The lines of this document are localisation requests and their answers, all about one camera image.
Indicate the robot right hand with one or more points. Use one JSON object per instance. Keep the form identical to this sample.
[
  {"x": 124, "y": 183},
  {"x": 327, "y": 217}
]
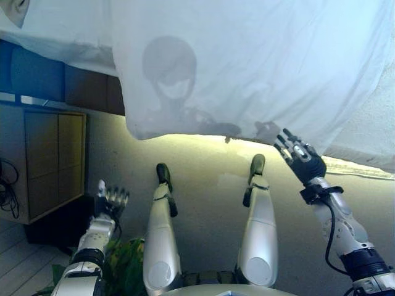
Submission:
[{"x": 305, "y": 163}]

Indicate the wooden nightstand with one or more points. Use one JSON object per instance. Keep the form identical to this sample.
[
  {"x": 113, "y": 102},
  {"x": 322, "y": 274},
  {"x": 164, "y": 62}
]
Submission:
[{"x": 52, "y": 160}]

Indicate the silver robot leg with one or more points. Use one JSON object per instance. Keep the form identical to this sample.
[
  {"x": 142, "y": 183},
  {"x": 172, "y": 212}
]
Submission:
[
  {"x": 259, "y": 234},
  {"x": 160, "y": 240}
]

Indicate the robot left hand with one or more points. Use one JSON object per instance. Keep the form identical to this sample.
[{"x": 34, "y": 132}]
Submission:
[{"x": 111, "y": 203}]

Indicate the silver robot left leg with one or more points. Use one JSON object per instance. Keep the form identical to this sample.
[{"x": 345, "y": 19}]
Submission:
[{"x": 160, "y": 240}]

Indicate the white duvet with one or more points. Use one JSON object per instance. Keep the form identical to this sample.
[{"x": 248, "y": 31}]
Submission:
[{"x": 247, "y": 61}]

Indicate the silver robot torso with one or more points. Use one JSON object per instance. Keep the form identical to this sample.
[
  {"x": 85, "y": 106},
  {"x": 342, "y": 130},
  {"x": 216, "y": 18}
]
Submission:
[{"x": 216, "y": 291}]

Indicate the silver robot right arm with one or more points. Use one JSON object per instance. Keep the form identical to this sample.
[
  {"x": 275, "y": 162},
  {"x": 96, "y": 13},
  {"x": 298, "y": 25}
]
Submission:
[{"x": 345, "y": 228}]

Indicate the green leafy plant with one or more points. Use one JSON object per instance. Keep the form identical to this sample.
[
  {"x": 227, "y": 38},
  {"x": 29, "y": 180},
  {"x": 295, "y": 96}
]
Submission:
[{"x": 123, "y": 268}]

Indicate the black box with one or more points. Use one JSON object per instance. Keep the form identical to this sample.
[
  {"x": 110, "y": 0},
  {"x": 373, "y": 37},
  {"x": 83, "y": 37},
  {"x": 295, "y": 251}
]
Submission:
[{"x": 55, "y": 225}]

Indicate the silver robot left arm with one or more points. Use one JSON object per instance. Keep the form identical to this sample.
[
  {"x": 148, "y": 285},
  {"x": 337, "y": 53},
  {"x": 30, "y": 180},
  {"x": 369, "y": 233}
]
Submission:
[{"x": 89, "y": 243}]

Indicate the brown upholstered bed frame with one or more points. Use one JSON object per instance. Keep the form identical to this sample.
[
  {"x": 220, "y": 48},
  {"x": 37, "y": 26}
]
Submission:
[{"x": 86, "y": 89}]

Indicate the silver robot right leg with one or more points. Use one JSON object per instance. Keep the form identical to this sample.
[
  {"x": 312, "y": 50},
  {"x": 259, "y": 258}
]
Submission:
[{"x": 259, "y": 234}]

